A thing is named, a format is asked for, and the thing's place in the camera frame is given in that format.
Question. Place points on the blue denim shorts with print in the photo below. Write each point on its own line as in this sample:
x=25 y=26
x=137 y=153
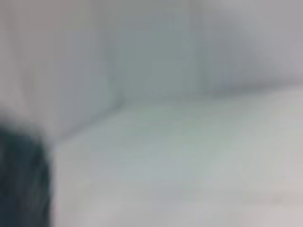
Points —
x=21 y=179

